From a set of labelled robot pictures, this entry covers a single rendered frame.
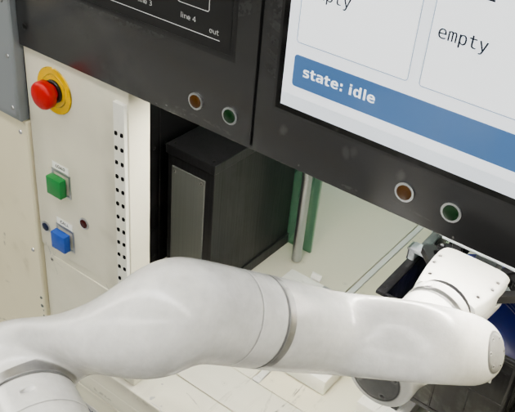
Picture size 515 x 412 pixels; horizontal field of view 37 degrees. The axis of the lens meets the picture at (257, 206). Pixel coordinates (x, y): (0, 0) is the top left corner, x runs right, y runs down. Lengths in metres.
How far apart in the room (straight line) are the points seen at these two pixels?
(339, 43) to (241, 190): 0.66
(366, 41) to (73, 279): 0.70
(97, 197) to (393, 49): 0.54
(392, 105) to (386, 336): 0.23
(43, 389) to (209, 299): 0.16
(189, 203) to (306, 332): 0.66
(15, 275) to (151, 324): 0.79
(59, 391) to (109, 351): 0.07
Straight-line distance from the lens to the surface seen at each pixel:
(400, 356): 0.80
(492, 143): 0.71
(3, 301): 1.48
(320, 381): 1.30
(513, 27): 0.67
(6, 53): 1.13
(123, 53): 0.95
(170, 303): 0.63
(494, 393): 1.15
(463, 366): 0.84
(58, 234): 1.21
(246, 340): 0.67
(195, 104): 0.89
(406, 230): 1.72
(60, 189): 1.15
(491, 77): 0.69
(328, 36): 0.76
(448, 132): 0.72
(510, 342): 1.21
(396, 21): 0.71
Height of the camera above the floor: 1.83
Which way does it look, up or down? 34 degrees down
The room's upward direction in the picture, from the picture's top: 5 degrees clockwise
